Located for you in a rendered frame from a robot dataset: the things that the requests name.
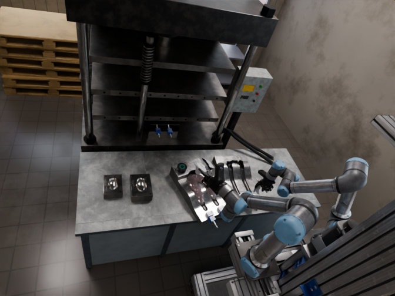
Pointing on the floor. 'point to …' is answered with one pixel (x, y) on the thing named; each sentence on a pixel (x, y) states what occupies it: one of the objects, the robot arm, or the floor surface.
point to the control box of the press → (247, 96)
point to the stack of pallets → (39, 53)
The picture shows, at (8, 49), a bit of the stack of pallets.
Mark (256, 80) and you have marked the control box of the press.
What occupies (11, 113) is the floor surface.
